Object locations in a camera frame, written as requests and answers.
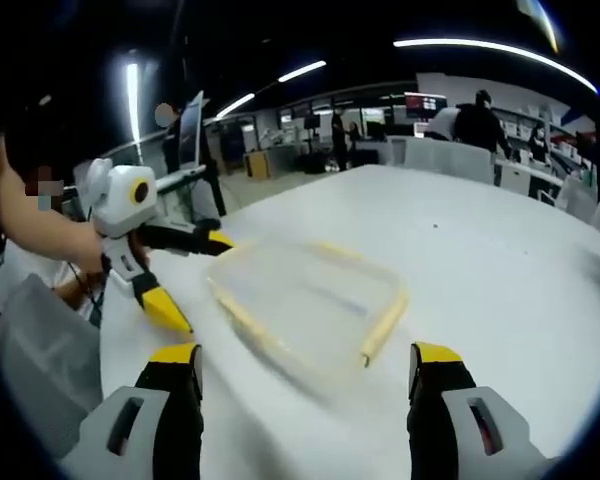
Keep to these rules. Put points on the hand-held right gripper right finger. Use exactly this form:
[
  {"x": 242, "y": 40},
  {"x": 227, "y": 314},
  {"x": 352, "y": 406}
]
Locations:
[{"x": 435, "y": 400}]

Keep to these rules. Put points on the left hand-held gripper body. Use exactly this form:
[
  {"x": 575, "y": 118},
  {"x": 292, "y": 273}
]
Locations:
[{"x": 120, "y": 200}]

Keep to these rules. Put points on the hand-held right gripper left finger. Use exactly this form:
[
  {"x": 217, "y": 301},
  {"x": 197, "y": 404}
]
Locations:
[{"x": 180, "y": 415}]

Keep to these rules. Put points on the clear container with yellow buckle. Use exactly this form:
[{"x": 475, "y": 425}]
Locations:
[{"x": 300, "y": 300}]

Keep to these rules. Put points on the person's left hand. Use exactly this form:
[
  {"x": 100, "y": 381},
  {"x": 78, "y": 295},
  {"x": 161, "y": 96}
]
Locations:
[{"x": 92, "y": 250}]

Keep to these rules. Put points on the white side desk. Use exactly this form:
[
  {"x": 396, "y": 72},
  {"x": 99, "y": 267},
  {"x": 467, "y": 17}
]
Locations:
[{"x": 180, "y": 178}]

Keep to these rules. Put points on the white ceiling light strip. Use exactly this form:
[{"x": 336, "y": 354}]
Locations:
[
  {"x": 540, "y": 22},
  {"x": 132, "y": 105},
  {"x": 302, "y": 71},
  {"x": 235, "y": 105}
]

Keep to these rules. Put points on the yellow cabinet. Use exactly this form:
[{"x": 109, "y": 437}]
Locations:
[{"x": 257, "y": 165}]

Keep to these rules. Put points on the white mesh chair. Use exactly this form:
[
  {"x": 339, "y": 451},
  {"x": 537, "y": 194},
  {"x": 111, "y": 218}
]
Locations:
[{"x": 45, "y": 360}]

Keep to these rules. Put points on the white office chair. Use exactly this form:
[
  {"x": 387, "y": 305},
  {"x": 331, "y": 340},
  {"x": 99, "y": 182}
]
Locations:
[{"x": 450, "y": 162}]

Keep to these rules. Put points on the white shelf with boxes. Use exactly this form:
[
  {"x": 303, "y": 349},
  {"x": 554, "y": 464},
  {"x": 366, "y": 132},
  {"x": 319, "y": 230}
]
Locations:
[{"x": 520, "y": 125}]

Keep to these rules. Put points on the long curved ceiling light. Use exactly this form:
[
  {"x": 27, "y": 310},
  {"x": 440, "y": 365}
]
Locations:
[{"x": 495, "y": 50}]

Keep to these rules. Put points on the wall screen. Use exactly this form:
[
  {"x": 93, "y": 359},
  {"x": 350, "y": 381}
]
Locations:
[{"x": 425, "y": 102}]

